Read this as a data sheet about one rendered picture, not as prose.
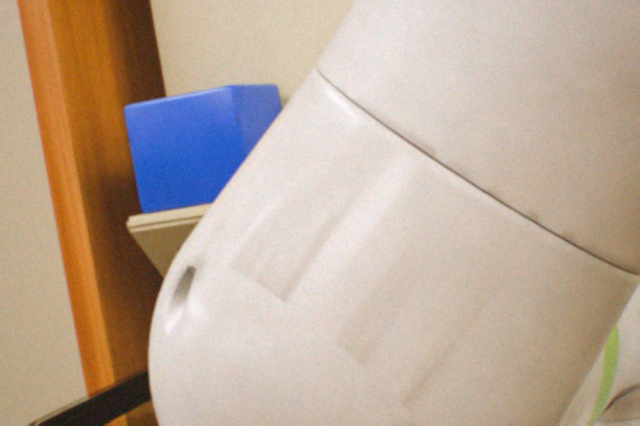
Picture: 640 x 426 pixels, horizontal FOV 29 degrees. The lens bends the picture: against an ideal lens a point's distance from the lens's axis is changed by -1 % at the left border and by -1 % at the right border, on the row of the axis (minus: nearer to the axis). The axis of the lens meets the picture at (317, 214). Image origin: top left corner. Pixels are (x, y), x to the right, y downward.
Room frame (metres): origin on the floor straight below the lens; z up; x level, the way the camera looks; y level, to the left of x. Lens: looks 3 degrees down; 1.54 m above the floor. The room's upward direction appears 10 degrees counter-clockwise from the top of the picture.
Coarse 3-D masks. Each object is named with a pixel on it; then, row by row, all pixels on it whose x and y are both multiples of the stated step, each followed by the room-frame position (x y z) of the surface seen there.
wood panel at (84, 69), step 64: (64, 0) 1.07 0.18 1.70; (128, 0) 1.19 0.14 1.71; (64, 64) 1.06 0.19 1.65; (128, 64) 1.17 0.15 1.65; (64, 128) 1.05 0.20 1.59; (64, 192) 1.05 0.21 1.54; (128, 192) 1.13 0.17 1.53; (64, 256) 1.06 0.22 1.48; (128, 256) 1.11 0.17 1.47; (128, 320) 1.09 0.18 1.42
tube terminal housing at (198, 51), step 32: (160, 0) 1.11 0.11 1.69; (192, 0) 1.10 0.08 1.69; (224, 0) 1.09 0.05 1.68; (256, 0) 1.08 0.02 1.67; (288, 0) 1.07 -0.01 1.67; (320, 0) 1.06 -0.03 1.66; (352, 0) 1.05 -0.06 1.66; (160, 32) 1.11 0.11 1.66; (192, 32) 1.10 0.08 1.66; (224, 32) 1.09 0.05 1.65; (256, 32) 1.08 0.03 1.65; (288, 32) 1.07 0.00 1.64; (320, 32) 1.06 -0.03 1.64; (192, 64) 1.10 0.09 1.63; (224, 64) 1.09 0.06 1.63; (256, 64) 1.08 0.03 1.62; (288, 64) 1.07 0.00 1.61; (288, 96) 1.08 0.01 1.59
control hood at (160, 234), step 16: (192, 208) 0.99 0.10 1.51; (208, 208) 0.98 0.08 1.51; (128, 224) 1.01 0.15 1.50; (144, 224) 1.00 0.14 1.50; (160, 224) 1.00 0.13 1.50; (176, 224) 0.99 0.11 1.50; (192, 224) 0.99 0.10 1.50; (144, 240) 1.01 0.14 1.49; (160, 240) 1.01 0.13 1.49; (176, 240) 1.01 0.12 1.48; (160, 256) 1.03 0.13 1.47; (160, 272) 1.04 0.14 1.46
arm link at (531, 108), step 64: (384, 0) 0.32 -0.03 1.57; (448, 0) 0.31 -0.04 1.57; (512, 0) 0.30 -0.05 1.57; (576, 0) 0.29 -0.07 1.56; (320, 64) 0.34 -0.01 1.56; (384, 64) 0.32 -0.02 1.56; (448, 64) 0.30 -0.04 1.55; (512, 64) 0.30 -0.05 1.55; (576, 64) 0.29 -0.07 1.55; (448, 128) 0.30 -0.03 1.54; (512, 128) 0.30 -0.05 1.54; (576, 128) 0.30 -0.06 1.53; (512, 192) 0.30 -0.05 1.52; (576, 192) 0.30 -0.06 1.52
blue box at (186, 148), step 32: (192, 96) 0.99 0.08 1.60; (224, 96) 0.98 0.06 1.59; (256, 96) 1.02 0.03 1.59; (128, 128) 1.01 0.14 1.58; (160, 128) 1.00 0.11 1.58; (192, 128) 0.99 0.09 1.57; (224, 128) 0.98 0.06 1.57; (256, 128) 1.01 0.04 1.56; (160, 160) 1.00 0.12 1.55; (192, 160) 0.99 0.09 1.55; (224, 160) 0.98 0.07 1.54; (160, 192) 1.00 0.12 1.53; (192, 192) 0.99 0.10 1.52
